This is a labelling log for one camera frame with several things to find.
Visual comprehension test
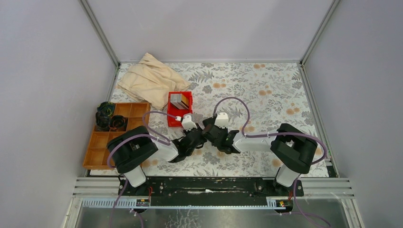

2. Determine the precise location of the red plastic bin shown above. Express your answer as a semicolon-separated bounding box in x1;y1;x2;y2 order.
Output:
167;91;192;127

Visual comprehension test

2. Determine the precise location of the beige folded cloth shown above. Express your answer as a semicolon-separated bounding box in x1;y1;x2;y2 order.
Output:
117;53;191;110

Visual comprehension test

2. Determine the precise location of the wooden compartment tray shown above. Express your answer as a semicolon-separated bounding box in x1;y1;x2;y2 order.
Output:
83;103;151;170

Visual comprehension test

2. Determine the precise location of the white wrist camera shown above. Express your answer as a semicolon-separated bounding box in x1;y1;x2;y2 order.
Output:
214;112;229;129
175;114;197;131

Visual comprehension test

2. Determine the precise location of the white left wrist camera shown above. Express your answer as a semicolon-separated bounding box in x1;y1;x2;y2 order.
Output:
175;114;197;131

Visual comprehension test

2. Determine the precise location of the dark green rolled cloth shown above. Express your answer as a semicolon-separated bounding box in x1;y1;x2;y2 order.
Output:
97;101;115;117

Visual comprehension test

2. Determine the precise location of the floral patterned table mat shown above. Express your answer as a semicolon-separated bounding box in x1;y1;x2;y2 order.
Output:
143;63;318;177

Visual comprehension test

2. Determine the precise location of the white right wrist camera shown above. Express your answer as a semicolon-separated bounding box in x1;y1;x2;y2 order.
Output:
214;112;229;129

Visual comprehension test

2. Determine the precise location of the dark floral rolled cloth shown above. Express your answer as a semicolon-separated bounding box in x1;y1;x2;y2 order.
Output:
95;112;110;132

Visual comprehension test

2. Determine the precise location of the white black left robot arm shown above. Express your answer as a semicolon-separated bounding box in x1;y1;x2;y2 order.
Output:
106;126;207;195

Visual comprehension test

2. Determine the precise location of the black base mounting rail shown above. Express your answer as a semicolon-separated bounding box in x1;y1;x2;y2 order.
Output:
118;176;304;207

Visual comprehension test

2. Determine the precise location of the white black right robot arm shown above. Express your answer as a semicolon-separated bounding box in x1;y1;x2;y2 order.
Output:
201;123;318;196

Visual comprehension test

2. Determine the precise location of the stack of credit cards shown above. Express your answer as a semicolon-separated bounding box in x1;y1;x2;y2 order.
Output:
170;93;190;110

